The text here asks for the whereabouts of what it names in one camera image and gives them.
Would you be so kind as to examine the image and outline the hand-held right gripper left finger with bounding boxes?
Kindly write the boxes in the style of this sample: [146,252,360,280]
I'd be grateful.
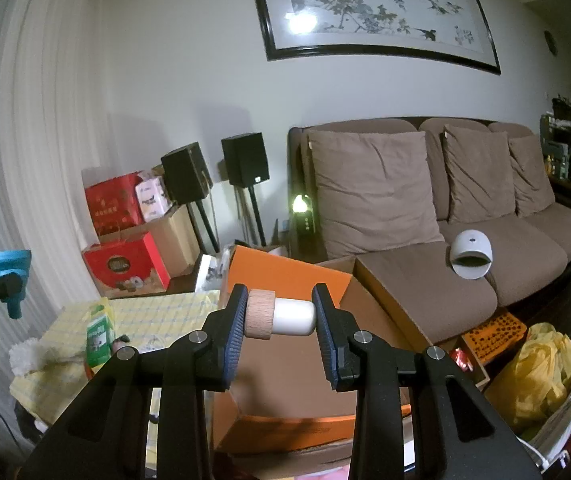
[18,284,249,480]

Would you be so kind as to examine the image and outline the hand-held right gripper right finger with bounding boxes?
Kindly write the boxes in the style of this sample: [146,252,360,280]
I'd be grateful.
[311,283,543,480]

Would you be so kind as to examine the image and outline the blue funnel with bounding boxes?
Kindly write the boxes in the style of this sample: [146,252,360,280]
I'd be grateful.
[0,249,32,321]

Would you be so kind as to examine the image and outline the orange cardboard box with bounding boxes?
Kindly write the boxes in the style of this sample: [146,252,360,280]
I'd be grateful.
[209,245,461,461]

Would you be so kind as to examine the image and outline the white fluffy duster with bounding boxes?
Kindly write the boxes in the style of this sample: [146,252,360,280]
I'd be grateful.
[8,337,89,376]

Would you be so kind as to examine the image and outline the open bag of clutter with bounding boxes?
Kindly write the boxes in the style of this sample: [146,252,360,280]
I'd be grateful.
[196,245,236,293]

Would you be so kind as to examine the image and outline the yellow checked tablecloth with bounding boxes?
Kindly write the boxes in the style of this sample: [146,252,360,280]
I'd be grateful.
[10,290,221,480]

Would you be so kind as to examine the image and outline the brown cardboard box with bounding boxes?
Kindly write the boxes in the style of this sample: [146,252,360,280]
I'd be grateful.
[98,205,201,278]

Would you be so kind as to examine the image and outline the black speaker stand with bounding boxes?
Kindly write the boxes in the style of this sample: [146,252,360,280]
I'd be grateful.
[246,186,266,247]
[188,202,219,253]

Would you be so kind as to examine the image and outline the black lit lantern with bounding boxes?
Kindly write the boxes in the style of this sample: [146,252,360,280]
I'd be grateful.
[289,192,319,256]

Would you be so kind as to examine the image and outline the green drink carton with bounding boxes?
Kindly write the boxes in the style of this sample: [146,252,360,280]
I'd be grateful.
[86,297,116,376]

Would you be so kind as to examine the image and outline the red gift box pictured label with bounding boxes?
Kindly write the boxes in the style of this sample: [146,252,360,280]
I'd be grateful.
[82,232,172,298]

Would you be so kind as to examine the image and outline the red gift box gold print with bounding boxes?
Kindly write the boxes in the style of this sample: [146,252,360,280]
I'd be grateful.
[84,172,145,236]

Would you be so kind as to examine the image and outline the large brown cushion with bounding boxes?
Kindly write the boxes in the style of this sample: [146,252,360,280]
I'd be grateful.
[307,130,446,260]

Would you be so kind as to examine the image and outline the white curtain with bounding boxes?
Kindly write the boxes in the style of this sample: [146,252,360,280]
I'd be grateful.
[0,0,116,311]

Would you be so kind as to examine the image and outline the black speaker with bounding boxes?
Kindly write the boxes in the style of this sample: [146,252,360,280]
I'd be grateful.
[160,142,212,206]
[222,132,270,188]

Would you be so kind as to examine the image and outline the orange plastic crate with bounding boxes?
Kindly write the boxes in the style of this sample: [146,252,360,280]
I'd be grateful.
[460,310,529,366]

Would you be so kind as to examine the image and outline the white dome lamp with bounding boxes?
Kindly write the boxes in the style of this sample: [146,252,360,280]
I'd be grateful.
[448,230,495,280]

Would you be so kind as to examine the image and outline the yellow plastic bag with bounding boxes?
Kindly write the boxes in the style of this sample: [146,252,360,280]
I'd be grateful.
[485,322,571,431]

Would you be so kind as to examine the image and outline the brown sofa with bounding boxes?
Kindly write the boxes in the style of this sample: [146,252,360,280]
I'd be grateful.
[288,116,571,346]

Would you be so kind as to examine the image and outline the medium brown cushion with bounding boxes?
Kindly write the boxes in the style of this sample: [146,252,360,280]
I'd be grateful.
[440,124,519,225]

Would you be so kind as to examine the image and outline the small brown cushion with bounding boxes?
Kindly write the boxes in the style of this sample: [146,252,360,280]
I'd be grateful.
[508,135,557,218]

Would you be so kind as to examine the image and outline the framed ink painting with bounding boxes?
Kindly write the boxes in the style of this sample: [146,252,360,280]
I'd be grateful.
[246,0,502,76]

